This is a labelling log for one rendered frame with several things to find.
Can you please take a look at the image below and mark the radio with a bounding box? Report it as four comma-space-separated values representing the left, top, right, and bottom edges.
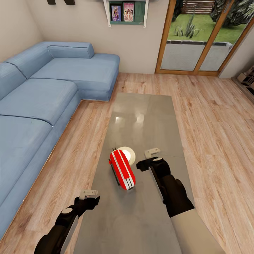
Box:
109, 148, 136, 190

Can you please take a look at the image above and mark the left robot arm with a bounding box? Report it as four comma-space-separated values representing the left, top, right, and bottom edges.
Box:
34, 189, 100, 254

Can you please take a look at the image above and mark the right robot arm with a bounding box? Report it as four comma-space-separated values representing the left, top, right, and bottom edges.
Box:
136, 148, 226, 254

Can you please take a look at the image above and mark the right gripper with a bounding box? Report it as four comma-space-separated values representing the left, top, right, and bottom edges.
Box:
136, 157, 158, 172

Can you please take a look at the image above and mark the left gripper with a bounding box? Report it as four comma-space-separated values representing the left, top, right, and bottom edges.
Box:
74, 196, 100, 213

